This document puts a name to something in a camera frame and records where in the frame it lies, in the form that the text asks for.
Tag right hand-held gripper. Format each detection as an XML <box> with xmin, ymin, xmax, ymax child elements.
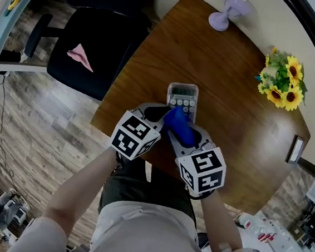
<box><xmin>160</xmin><ymin>120</ymin><xmax>231</xmax><ymax>197</ymax></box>

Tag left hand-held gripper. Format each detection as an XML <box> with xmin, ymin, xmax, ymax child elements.
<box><xmin>109</xmin><ymin>97</ymin><xmax>172</xmax><ymax>164</ymax></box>

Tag blue cloth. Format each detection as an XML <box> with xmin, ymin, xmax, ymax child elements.
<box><xmin>160</xmin><ymin>104</ymin><xmax>199</xmax><ymax>148</ymax></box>

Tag lilac calculator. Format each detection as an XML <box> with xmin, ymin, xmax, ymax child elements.
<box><xmin>164</xmin><ymin>81</ymin><xmax>200</xmax><ymax>126</ymax></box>

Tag person's right forearm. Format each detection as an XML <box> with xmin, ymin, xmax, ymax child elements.
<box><xmin>196</xmin><ymin>189</ymin><xmax>249</xmax><ymax>252</ymax></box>

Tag person's left forearm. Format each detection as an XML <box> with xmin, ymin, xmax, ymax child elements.
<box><xmin>43</xmin><ymin>141</ymin><xmax>122</xmax><ymax>236</ymax></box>

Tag pink cloth on chair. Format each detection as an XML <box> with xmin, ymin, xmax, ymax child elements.
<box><xmin>65</xmin><ymin>42</ymin><xmax>97</xmax><ymax>73</ymax></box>

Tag person's dark trousers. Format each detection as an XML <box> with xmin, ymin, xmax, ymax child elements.
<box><xmin>97</xmin><ymin>156</ymin><xmax>205</xmax><ymax>228</ymax></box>

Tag black office chair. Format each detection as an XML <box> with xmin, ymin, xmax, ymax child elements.
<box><xmin>19</xmin><ymin>0</ymin><xmax>156</xmax><ymax>107</ymax></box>

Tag person's pale shirt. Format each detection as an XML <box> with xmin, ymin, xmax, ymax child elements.
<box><xmin>7</xmin><ymin>188</ymin><xmax>283</xmax><ymax>252</ymax></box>

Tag small lilac desk fan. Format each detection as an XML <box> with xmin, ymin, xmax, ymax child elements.
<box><xmin>207</xmin><ymin>0</ymin><xmax>254</xmax><ymax>35</ymax></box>

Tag pile of clear plastic packets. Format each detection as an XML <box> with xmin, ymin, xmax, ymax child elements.
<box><xmin>233</xmin><ymin>212</ymin><xmax>315</xmax><ymax>252</ymax></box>

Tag potted sunflower bouquet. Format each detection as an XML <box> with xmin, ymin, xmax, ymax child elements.
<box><xmin>250</xmin><ymin>45</ymin><xmax>313</xmax><ymax>113</ymax></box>

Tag black machine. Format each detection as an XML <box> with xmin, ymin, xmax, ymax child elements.
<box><xmin>289</xmin><ymin>205</ymin><xmax>315</xmax><ymax>249</ymax></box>

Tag yellow tape measure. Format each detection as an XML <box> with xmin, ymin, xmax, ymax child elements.
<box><xmin>3</xmin><ymin>0</ymin><xmax>22</xmax><ymax>18</ymax></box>

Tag black picture frame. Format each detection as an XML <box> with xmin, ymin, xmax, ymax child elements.
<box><xmin>284</xmin><ymin>134</ymin><xmax>306</xmax><ymax>166</ymax></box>

